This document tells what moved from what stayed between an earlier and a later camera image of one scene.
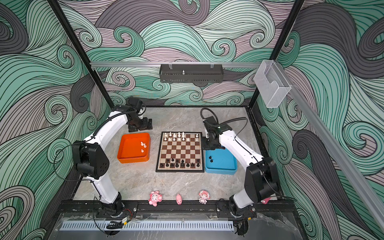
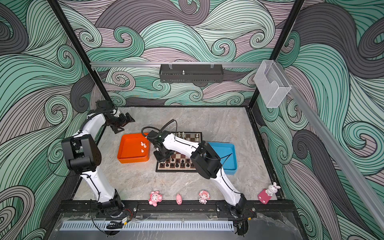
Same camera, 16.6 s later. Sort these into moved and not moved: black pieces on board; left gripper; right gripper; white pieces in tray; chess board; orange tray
Moved: left gripper; right gripper
Not moved: black pieces on board; chess board; orange tray; white pieces in tray
